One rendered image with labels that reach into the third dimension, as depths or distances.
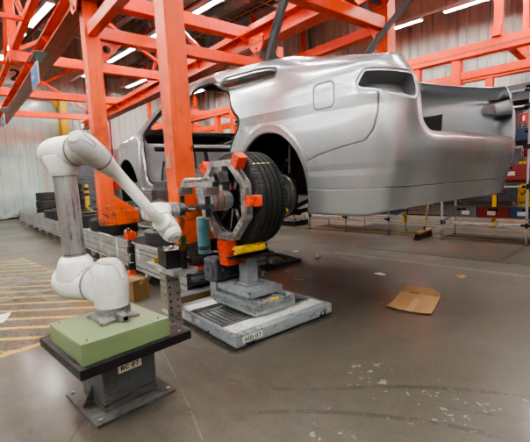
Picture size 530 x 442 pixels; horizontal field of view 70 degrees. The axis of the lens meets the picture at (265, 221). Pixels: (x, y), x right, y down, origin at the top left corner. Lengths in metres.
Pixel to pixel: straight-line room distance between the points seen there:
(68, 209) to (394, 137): 1.67
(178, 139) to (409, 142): 1.60
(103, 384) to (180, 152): 1.69
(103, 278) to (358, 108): 1.58
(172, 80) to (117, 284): 1.67
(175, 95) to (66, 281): 1.59
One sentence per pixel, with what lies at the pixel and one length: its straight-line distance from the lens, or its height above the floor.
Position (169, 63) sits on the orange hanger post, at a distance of 3.02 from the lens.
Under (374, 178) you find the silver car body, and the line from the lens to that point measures 2.22.
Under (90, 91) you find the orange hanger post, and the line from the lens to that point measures 4.81.
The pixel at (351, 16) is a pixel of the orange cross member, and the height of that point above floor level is 2.62.
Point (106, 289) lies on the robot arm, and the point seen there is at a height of 0.53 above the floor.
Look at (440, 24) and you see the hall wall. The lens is 12.41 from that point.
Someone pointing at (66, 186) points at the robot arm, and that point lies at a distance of 1.94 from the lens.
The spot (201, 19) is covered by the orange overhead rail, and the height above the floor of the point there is 3.34.
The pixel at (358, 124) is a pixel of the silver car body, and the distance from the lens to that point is 2.26.
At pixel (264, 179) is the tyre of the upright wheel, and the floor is 0.98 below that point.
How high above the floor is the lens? 0.99
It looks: 7 degrees down
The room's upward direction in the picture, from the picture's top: 3 degrees counter-clockwise
